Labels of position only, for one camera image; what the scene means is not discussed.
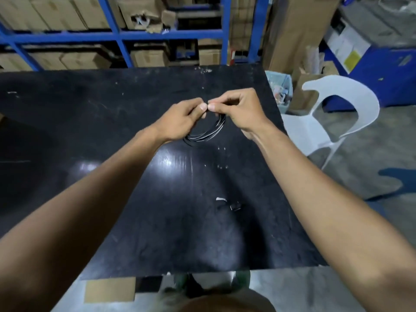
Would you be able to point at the person's right hand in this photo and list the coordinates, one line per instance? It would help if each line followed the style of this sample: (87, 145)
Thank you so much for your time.
(247, 110)

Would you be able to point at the person's left hand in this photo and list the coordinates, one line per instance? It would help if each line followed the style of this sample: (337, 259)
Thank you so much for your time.
(177, 121)

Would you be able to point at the person's right thumb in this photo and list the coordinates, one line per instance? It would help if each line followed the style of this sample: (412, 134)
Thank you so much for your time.
(219, 108)

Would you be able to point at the person's left thumb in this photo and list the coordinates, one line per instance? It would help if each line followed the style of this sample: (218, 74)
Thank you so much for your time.
(199, 108)

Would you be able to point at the person's left forearm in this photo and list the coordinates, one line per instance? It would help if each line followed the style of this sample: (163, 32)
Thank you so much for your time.
(81, 207)

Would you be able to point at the person's right forearm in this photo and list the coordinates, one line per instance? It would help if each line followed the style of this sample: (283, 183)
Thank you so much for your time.
(325, 204)

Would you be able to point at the light blue plastic basket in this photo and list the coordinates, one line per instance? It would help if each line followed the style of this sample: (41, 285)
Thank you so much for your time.
(279, 89)

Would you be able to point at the small open cardboard box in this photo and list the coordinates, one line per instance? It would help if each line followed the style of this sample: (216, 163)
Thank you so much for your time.
(304, 92)

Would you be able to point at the small black clip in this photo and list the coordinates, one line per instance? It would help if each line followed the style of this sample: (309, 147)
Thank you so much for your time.
(234, 206)

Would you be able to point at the blue metal shelf rack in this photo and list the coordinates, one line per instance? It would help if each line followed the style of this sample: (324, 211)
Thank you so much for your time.
(130, 36)

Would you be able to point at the torn cardboard box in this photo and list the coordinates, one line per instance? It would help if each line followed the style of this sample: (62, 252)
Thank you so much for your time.
(143, 11)

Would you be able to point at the tall brown cardboard box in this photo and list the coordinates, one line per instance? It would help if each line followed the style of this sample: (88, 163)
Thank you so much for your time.
(299, 29)

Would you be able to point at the white plastic chair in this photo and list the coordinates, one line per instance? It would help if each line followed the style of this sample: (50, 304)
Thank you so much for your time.
(344, 90)

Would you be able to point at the stack of brown cardboard boxes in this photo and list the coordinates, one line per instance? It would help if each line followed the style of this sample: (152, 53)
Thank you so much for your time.
(74, 60)

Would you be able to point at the blue machine cabinet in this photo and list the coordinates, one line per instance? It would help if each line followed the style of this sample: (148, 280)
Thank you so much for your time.
(386, 71)

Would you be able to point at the person's green shoes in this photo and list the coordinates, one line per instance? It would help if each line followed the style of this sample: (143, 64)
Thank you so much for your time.
(242, 279)

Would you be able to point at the person's shirt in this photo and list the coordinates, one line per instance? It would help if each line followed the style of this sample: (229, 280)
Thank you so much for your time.
(221, 303)

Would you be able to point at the flat cardboard piece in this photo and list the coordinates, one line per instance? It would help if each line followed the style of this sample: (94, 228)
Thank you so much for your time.
(110, 290)

